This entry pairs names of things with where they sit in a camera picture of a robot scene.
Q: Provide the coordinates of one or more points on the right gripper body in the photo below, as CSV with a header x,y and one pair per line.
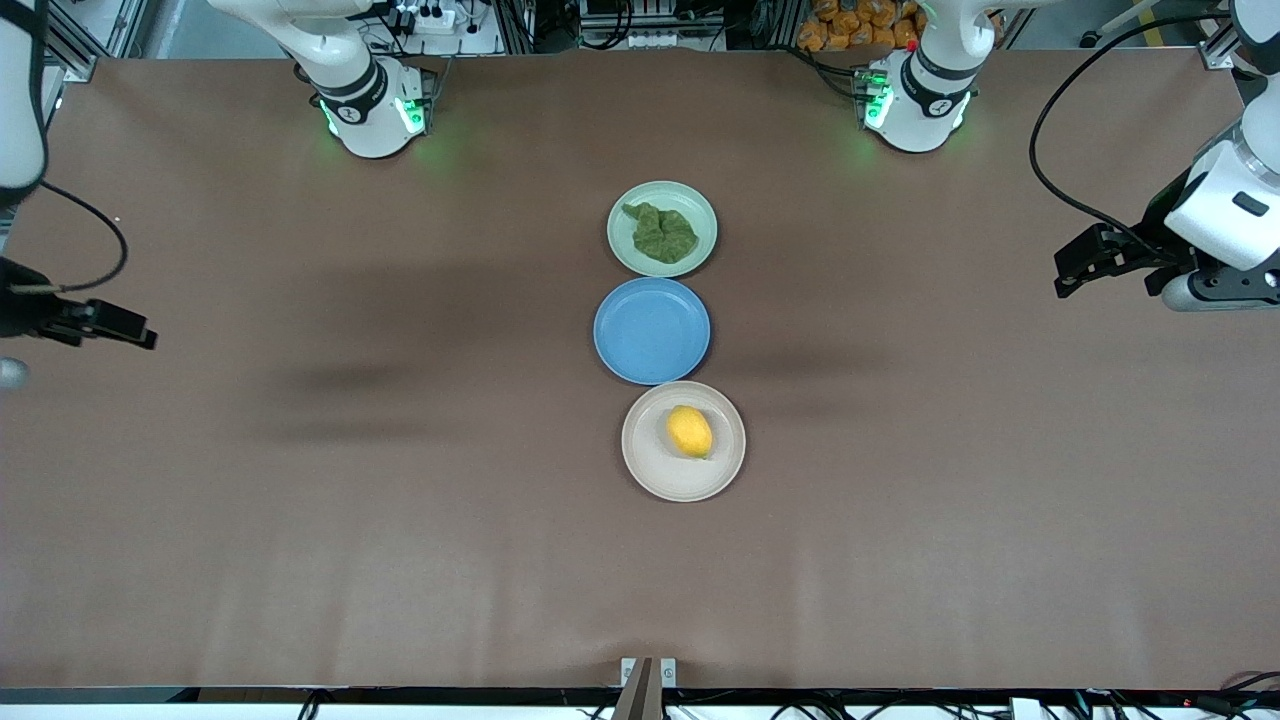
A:
x,y
22,308

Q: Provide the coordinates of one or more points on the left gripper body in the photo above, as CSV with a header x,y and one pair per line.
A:
x,y
1157,243

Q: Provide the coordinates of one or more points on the yellow lemon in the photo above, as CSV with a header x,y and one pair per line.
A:
x,y
690,432

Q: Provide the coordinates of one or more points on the green lettuce leaf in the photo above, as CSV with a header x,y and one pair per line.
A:
x,y
662,235

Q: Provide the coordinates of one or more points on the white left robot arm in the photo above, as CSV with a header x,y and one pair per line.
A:
x,y
930,90

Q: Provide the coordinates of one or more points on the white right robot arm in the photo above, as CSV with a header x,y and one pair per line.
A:
x,y
360,90

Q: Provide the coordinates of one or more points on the bag of orange fruits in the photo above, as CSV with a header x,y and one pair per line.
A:
x,y
850,25

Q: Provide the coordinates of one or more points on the pale green round plate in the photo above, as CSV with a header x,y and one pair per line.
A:
x,y
700,215

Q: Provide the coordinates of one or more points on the brown table cover sheet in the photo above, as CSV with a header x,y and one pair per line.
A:
x,y
450,550

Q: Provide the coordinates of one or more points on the white power strip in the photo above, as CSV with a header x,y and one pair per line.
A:
x,y
425,20

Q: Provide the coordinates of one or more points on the blue round plate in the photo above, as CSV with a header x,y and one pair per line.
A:
x,y
652,330

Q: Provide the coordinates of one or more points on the beige round plate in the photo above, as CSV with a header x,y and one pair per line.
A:
x,y
655,470

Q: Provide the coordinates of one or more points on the aluminium frame profile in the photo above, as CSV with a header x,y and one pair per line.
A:
x,y
1222,48
75,40

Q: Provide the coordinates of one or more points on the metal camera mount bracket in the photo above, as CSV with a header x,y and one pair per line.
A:
x,y
648,680

